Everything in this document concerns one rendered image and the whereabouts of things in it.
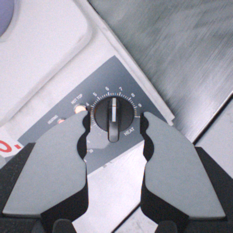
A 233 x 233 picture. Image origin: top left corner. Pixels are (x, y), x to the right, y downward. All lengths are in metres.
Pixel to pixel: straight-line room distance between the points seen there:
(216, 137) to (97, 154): 0.12
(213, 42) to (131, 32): 0.08
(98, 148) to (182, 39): 0.13
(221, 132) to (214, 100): 0.03
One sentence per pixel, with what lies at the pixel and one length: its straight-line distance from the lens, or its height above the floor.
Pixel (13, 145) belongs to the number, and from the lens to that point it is 0.27.
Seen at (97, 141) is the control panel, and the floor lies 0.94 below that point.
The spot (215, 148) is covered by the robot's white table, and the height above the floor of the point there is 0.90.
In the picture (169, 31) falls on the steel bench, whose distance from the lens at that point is 0.20.
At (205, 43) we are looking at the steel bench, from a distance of 0.19.
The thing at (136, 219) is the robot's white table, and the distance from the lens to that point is 0.23.
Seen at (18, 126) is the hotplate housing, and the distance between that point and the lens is 0.17.
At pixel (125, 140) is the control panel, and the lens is 0.16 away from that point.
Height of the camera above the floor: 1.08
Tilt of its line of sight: 72 degrees down
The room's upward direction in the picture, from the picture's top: 102 degrees counter-clockwise
